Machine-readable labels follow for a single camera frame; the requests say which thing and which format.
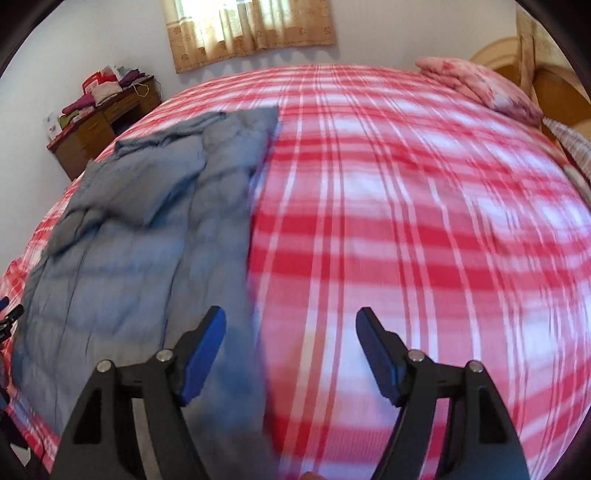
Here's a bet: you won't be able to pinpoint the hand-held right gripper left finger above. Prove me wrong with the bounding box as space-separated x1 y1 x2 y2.
51 305 227 480

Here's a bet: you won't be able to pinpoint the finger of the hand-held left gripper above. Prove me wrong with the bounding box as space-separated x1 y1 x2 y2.
0 295 25 340

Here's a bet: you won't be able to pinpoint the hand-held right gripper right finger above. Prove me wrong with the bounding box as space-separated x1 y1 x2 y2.
355 307 532 480

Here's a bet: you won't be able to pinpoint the grey puffer jacket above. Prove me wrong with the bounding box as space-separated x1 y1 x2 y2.
10 106 280 480

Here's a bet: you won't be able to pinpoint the magenta folded clothes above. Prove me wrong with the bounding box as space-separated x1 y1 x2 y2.
62 95 97 115

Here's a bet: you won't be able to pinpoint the beige folded clothes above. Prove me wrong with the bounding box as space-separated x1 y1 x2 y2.
90 82 122 104

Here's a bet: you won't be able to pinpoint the purple folded clothes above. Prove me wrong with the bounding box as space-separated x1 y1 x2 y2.
117 69 147 88

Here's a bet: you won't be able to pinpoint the bed with red plaid sheet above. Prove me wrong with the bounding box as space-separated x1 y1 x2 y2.
0 62 591 480

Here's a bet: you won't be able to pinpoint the brown wooden desk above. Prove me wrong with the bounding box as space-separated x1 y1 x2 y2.
46 75 162 182

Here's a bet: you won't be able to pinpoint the pink floral folded quilt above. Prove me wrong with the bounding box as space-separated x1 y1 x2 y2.
416 56 543 125

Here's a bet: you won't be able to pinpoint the striped pillow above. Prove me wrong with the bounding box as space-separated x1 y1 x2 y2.
542 117 591 185

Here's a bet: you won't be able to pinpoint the wooden headboard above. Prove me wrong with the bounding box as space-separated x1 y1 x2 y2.
468 37 583 134

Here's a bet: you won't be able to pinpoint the beige patterned window curtain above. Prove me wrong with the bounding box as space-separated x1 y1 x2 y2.
161 0 336 73

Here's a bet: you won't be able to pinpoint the beige patterned side curtain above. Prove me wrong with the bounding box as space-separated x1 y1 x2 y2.
515 9 555 93

